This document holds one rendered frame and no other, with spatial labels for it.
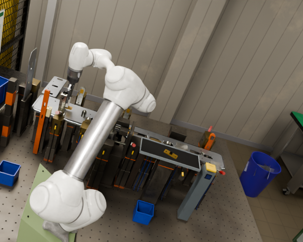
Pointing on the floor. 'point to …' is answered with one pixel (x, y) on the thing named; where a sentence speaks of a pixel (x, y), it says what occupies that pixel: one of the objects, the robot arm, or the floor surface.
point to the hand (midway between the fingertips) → (67, 101)
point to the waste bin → (258, 173)
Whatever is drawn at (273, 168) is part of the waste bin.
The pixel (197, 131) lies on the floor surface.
